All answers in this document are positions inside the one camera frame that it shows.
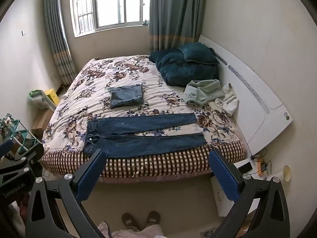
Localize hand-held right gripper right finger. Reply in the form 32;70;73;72
209;149;291;238

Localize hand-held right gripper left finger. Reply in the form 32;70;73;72
25;149;107;238

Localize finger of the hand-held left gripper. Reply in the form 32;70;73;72
0;139;44;179

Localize blue denim pants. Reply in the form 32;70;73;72
82;112;207;158

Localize teal storage rack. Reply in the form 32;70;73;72
0;113;44;159

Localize black phone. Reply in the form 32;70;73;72
238;162;253;173

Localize white box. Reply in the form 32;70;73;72
210;176;261;218

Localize white nightstand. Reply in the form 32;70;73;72
234;158;274;181

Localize orange power strip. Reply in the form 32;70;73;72
256;157;268;178

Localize brown cardboard box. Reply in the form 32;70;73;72
31;108;54;140

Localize brown slipper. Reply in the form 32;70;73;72
145;210;161;228
121;212;140;231

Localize green plastic bag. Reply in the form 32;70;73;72
27;90;50;111

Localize white bed headboard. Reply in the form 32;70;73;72
198;35;294;155

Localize yellow box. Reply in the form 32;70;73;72
43;89;60;107

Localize person's pink clothing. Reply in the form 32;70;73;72
97;221;164;238

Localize white garment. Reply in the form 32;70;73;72
214;83;240;116

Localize folded blue jeans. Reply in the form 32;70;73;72
108;84;144;108

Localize light green garment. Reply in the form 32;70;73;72
184;79;224;107

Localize floral bed blanket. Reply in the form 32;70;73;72
41;55;248;159

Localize teal quilt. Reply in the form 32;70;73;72
149;48;221;88

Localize teal pillow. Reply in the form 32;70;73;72
177;42;220;65

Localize window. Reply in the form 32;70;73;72
59;0;152;38

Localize black charger cable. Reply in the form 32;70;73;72
250;148;273;172

